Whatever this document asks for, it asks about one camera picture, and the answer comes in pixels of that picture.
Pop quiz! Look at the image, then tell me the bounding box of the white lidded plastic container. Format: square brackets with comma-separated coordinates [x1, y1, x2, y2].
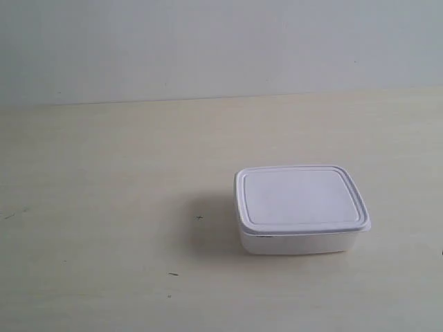
[234, 165, 372, 255]

